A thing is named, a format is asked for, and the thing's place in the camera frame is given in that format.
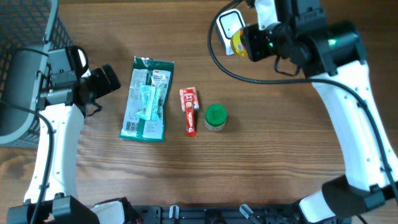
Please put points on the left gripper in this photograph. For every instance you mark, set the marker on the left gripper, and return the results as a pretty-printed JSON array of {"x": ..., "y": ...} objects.
[{"x": 104, "y": 86}]

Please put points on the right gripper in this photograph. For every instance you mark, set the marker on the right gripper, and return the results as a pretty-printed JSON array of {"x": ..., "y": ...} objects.
[{"x": 253, "y": 43}]

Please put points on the yellow dish soap bottle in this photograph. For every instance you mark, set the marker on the yellow dish soap bottle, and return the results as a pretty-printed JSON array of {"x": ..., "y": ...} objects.
[{"x": 237, "y": 44}]

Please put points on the green white plastic package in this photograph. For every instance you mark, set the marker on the green white plastic package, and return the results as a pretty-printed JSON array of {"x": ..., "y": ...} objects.
[{"x": 149, "y": 88}]

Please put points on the red white tissue pack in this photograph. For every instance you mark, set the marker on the red white tissue pack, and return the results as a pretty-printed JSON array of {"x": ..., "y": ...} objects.
[{"x": 195, "y": 98}]

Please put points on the green lid white jar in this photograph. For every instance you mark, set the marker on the green lid white jar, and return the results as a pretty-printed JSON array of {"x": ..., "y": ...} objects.
[{"x": 215, "y": 117}]

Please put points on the red Nescafe coffee stick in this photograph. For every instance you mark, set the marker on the red Nescafe coffee stick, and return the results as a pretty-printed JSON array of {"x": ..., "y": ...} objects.
[{"x": 190, "y": 114}]

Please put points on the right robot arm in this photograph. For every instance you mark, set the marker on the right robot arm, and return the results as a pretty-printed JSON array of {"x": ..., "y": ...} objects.
[{"x": 334, "y": 60}]

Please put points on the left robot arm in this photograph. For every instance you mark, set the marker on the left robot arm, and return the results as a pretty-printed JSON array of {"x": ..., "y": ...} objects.
[{"x": 45, "y": 101}]

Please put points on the white barcode scanner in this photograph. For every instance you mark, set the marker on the white barcode scanner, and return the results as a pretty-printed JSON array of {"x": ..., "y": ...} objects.
[{"x": 227, "y": 24}]

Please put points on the dark grey plastic basket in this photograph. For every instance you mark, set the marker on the dark grey plastic basket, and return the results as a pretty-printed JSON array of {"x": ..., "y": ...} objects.
[{"x": 29, "y": 29}]

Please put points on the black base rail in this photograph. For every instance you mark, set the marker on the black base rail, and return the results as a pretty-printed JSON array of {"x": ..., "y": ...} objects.
[{"x": 271, "y": 214}]

